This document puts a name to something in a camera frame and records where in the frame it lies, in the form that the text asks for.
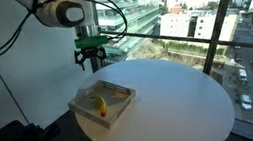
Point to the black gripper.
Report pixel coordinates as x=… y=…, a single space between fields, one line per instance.
x=90 y=53

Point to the yellow banana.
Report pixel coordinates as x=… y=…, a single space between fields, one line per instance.
x=102 y=105

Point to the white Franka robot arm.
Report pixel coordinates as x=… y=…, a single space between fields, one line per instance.
x=57 y=11

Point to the clear square glass tray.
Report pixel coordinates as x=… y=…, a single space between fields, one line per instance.
x=84 y=107

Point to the round white table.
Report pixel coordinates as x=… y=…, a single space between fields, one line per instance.
x=172 y=107

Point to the dark window mullion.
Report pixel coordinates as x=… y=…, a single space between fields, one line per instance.
x=220 y=19

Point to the dark horizontal window rail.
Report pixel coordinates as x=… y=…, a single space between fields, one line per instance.
x=175 y=39

